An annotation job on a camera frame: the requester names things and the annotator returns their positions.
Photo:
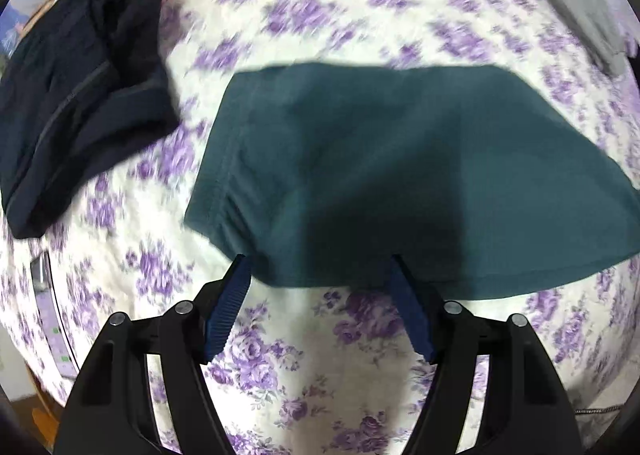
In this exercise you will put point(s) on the dark green pants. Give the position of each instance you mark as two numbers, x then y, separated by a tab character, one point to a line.
400	175

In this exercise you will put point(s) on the grey garment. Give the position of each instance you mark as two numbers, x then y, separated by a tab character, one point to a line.
587	20

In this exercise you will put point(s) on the black garment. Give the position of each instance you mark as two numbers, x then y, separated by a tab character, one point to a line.
80	85

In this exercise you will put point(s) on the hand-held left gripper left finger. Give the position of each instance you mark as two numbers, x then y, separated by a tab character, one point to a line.
227	307

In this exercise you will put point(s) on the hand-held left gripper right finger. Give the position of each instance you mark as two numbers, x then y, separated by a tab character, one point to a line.
407	307

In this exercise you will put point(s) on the purple floral bed sheet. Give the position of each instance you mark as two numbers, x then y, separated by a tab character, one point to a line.
310	385

